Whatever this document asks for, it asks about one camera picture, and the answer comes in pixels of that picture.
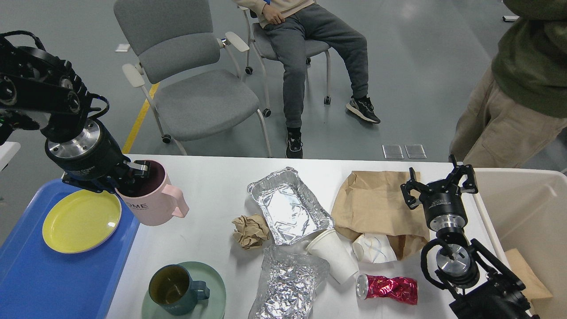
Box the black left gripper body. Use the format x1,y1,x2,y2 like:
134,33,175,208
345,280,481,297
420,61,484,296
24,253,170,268
45,119,129,193

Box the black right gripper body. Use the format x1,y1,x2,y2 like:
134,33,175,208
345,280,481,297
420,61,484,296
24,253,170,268
420,193,468,232

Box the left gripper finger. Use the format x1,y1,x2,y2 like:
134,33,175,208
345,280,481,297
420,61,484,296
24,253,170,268
116,161,151,187

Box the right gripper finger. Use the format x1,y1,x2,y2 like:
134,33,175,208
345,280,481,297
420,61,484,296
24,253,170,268
400,167,427,210
439,154,478,195

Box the pink mug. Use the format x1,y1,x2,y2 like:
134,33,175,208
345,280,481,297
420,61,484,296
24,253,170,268
115,160,190,226

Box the teal mug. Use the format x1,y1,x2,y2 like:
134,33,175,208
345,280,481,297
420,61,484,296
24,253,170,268
148,265,210,316

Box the light green plate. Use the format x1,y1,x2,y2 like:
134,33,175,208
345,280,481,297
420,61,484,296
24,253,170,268
141,262,226,319

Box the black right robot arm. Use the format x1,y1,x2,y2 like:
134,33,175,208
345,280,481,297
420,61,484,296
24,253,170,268
400,156,531,319

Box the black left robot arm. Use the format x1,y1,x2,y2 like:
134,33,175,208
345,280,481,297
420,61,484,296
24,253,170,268
0,30,151,193

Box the brown paper bag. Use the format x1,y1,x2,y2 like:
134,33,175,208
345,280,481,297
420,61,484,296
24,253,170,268
331,171,430,260

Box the metal floor plates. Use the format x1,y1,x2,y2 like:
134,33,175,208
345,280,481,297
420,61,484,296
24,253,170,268
381,144,427,160

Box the beige plastic bin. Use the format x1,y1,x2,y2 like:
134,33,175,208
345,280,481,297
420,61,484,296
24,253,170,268
475,168,567,319

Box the crushed white paper cup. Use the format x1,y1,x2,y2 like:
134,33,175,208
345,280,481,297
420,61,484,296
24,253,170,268
352,233,397,263

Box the yellow plate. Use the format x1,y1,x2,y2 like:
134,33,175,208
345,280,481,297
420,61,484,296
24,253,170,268
42,190,122,254

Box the crushed red can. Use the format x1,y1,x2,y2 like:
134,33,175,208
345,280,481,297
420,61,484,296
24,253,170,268
356,274,419,305

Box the white side table corner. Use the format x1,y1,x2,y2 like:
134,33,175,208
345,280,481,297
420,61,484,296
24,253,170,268
0,141,21,171

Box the standing person green hoodie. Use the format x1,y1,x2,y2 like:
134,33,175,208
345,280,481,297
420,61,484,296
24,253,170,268
450,0,567,168

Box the empty grey chair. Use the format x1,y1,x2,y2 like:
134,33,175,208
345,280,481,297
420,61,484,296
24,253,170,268
113,0,272,157

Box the aluminium foil tray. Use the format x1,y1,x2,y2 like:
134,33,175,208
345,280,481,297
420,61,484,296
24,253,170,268
248,167,334,245

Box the brown paper in bin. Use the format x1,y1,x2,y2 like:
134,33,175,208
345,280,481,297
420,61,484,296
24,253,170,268
505,249,553,302

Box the crumpled brown paper ball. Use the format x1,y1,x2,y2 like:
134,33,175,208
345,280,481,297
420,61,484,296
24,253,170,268
232,214,270,250

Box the blue plastic tray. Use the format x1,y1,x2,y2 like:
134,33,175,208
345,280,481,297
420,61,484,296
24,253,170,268
0,179,140,319

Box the crumpled aluminium foil sheet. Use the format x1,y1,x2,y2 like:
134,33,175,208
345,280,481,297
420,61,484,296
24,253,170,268
249,245,330,319

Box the occupied grey chair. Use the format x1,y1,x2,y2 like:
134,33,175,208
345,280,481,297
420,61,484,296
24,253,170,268
238,6,331,117

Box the seated person grey trousers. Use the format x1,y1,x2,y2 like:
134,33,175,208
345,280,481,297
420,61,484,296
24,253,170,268
236,0,380,158

